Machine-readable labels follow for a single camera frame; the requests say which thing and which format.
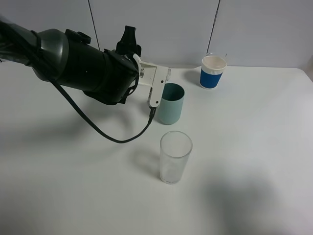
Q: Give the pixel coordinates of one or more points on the clear tall glass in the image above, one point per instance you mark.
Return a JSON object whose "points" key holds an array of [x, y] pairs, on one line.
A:
{"points": [[175, 149]]}

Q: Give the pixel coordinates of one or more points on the blue white paper cup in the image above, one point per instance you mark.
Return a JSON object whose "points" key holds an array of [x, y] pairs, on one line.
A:
{"points": [[212, 68]]}

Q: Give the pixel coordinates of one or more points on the clear green-label plastic bottle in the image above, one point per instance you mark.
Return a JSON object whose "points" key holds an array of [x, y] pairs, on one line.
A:
{"points": [[168, 75]]}

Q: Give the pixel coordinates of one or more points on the teal plastic cup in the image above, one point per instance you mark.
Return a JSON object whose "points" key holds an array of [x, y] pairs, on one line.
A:
{"points": [[170, 107]]}

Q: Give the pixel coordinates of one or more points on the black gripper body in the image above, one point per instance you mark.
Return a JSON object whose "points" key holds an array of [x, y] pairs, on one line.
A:
{"points": [[120, 72]]}

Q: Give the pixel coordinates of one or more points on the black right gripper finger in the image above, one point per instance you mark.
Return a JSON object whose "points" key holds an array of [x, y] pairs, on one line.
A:
{"points": [[127, 44]]}

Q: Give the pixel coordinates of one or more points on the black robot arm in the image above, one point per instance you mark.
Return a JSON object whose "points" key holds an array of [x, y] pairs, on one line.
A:
{"points": [[65, 57]]}

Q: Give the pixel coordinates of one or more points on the clear glass behind paper cup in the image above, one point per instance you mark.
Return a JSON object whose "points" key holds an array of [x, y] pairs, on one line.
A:
{"points": [[223, 56]]}

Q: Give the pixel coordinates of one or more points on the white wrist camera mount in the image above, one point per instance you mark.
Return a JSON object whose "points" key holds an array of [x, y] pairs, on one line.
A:
{"points": [[153, 76]]}

